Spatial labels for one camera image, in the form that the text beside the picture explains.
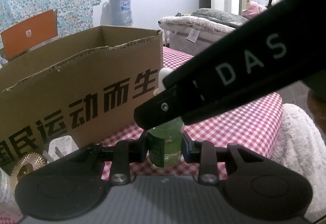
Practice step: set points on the bed with blankets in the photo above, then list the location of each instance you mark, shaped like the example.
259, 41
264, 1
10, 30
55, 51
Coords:
197, 31

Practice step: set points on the gold lid jar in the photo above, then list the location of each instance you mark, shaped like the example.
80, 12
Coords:
26, 165

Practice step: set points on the blue water jug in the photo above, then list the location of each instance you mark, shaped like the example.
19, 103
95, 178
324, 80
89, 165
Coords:
116, 13

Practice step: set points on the red checkered tablecloth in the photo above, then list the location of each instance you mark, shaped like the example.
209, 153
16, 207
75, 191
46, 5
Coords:
255, 126

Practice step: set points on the operator right hand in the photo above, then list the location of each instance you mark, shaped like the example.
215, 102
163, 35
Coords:
317, 107

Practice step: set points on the orange box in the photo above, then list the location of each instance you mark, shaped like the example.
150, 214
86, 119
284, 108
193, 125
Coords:
29, 33

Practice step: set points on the white pill bottle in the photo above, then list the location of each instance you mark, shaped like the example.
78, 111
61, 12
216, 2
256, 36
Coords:
8, 203

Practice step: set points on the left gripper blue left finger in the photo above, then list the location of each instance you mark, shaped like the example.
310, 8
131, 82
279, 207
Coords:
123, 154

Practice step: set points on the white fluffy blanket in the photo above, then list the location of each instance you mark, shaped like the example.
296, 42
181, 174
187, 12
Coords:
300, 147

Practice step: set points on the brown cardboard box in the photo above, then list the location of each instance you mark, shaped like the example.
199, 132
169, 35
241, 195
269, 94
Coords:
85, 85

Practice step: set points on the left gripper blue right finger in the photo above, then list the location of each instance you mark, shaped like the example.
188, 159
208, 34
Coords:
204, 154

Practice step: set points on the green dropper bottle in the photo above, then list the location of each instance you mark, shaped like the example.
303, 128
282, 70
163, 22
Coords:
165, 143

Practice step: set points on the white power adapter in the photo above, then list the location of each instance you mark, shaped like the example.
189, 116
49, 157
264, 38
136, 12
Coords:
58, 148

